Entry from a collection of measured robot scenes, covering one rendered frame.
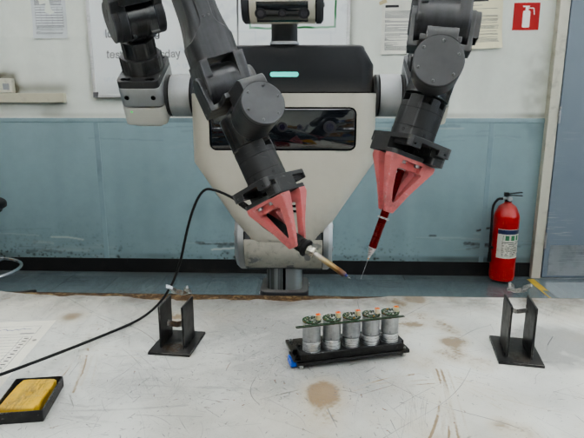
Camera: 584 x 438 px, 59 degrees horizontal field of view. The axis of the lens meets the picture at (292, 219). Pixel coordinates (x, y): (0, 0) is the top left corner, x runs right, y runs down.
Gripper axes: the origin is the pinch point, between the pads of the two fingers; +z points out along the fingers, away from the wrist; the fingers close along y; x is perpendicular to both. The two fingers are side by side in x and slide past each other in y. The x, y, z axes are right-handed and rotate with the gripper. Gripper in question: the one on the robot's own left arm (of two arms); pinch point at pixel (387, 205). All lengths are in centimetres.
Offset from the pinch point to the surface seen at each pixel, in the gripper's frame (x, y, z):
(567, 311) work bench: 41.1, -2.7, 7.4
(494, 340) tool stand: 22.6, 3.1, 13.6
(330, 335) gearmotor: -2.4, 1.7, 18.6
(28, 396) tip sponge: -35.9, 0.5, 33.6
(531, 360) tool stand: 23.2, 9.7, 13.4
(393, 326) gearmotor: 5.8, 2.5, 15.2
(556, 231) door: 229, -186, -14
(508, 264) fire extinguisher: 201, -185, 14
